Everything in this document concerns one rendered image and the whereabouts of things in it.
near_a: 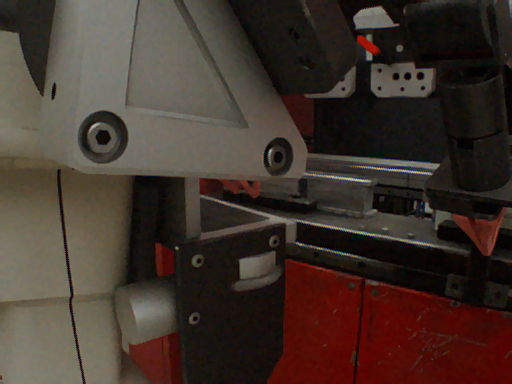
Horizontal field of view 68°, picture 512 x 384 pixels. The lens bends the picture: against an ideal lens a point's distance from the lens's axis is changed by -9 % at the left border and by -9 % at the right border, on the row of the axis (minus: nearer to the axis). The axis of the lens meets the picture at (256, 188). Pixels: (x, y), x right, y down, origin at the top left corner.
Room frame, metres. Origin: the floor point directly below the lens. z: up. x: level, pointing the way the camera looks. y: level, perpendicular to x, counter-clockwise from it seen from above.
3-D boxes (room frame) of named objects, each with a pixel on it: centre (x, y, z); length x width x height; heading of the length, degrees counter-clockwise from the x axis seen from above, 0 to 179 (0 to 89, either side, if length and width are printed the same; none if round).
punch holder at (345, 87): (1.09, -0.20, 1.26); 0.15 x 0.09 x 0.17; 50
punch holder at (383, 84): (0.96, -0.35, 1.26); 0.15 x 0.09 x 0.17; 50
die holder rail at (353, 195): (1.17, -0.11, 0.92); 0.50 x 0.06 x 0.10; 50
